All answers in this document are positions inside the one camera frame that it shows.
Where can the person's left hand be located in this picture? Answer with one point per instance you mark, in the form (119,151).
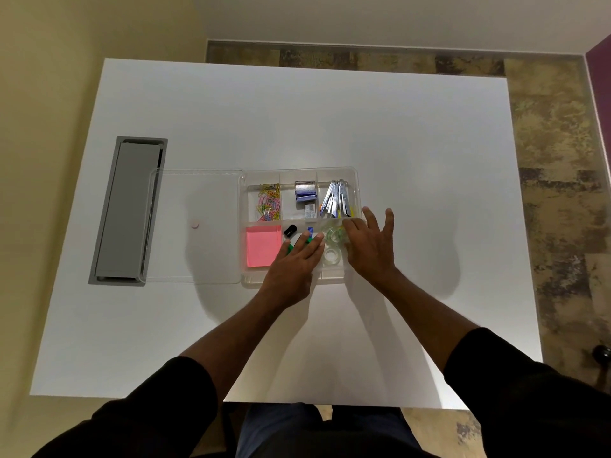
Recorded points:
(286,279)

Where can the person's right hand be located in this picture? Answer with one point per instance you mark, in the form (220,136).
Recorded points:
(371,255)

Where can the person's right little finger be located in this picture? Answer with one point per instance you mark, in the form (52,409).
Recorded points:
(390,223)

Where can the person's left fingers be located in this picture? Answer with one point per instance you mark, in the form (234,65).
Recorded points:
(308,247)

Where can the person's right forearm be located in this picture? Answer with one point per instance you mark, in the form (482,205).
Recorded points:
(425,317)

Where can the person's left forearm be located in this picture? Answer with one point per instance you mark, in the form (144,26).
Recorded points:
(234,345)

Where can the green highlighter marker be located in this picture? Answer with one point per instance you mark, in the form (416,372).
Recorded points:
(289,246)

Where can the clear tape roll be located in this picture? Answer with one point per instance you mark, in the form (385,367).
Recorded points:
(335,235)
(331,256)

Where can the small black sharpener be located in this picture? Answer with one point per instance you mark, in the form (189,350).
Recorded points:
(290,230)

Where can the small white staple box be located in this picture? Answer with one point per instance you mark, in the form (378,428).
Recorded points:
(310,211)

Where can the clear plastic organizer tray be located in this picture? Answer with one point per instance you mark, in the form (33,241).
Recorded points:
(291,209)

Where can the pink sticky note pad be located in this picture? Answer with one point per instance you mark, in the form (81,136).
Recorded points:
(262,245)

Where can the purple staple box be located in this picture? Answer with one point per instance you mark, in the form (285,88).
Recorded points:
(306,190)

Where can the pile of coloured paper clips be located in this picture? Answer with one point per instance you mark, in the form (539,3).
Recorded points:
(268,202)

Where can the clear plastic tray lid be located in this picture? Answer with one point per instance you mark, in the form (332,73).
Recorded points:
(195,252)

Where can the person's legs in blue jeans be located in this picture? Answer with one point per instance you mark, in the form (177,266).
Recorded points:
(324,431)

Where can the black chair caster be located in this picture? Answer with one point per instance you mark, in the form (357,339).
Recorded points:
(602,352)

